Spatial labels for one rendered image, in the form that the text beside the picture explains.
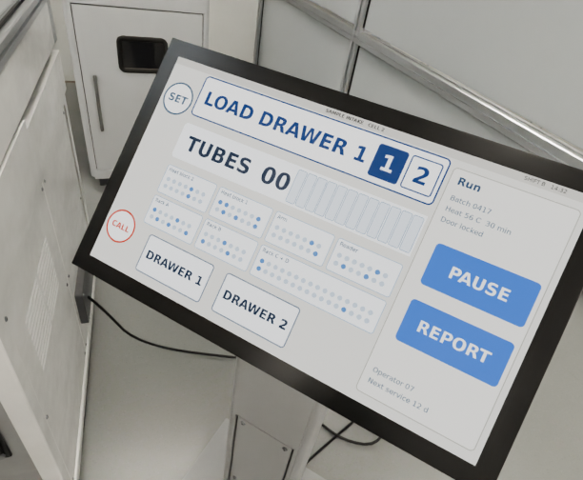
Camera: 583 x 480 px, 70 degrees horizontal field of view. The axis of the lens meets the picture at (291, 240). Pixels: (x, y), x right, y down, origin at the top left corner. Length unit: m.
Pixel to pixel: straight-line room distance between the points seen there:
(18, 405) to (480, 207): 0.83
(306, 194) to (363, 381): 0.20
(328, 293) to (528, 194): 0.21
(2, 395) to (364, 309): 0.68
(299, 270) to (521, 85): 0.82
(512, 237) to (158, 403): 1.31
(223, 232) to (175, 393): 1.14
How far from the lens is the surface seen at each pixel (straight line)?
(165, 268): 0.51
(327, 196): 0.45
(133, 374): 1.63
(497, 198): 0.45
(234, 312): 0.47
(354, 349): 0.44
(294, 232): 0.45
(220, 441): 1.45
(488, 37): 1.22
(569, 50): 1.09
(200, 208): 0.50
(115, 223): 0.56
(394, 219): 0.44
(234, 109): 0.51
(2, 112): 0.90
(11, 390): 0.91
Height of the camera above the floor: 1.35
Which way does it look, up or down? 38 degrees down
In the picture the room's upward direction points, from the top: 11 degrees clockwise
